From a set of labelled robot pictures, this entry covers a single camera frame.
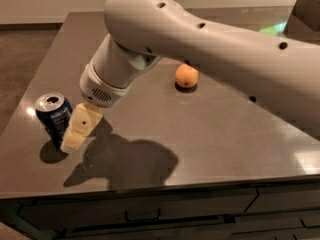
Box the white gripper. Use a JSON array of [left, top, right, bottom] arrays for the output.
[[60, 64, 130, 152]]

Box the blue pepsi can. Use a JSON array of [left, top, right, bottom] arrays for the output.
[[35, 92, 73, 148]]

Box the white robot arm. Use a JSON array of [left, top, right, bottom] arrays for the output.
[[61, 0, 320, 153]]

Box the dark cabinet drawer front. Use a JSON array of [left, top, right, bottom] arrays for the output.
[[19, 189, 257, 231]]

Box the orange fruit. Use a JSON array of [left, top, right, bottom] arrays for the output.
[[175, 64, 199, 88]]

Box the dark box at corner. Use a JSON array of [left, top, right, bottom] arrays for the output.
[[283, 0, 320, 43]]

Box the dark drawer handle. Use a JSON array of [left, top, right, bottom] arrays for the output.
[[124, 208, 161, 223]]

